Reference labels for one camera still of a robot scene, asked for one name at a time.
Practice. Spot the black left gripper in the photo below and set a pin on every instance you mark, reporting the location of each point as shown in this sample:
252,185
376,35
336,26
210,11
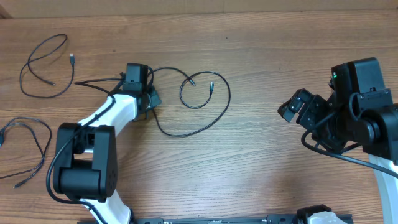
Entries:
155,98

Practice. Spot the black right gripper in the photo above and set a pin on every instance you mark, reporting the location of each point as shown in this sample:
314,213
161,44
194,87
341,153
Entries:
313,109

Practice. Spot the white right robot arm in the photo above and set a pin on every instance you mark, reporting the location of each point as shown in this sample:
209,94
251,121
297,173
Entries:
358,124

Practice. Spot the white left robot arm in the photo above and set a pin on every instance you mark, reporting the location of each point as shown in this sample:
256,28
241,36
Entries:
84,170

